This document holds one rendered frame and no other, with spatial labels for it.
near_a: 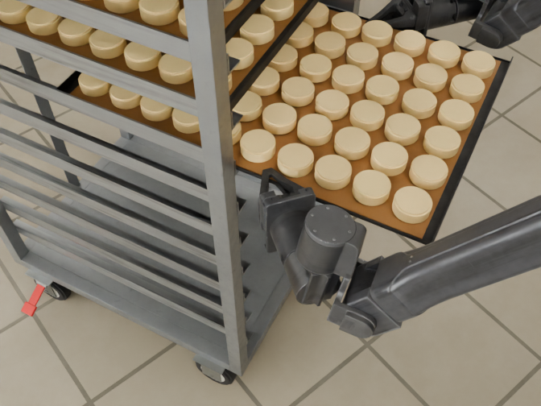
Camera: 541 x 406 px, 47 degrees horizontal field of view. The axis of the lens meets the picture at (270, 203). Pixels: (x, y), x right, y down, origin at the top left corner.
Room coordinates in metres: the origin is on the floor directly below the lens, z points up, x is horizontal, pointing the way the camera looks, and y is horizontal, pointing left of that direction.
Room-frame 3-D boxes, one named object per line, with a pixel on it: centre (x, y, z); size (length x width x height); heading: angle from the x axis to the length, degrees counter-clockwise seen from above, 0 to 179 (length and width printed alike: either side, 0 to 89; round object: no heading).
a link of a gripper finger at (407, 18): (0.91, -0.21, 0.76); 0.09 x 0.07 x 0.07; 108
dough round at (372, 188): (0.53, -0.13, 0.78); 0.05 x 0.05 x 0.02
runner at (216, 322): (0.72, 0.33, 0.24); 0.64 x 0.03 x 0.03; 62
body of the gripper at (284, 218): (0.46, -0.03, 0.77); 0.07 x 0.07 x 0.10; 18
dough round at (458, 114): (0.67, -0.27, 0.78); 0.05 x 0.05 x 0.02
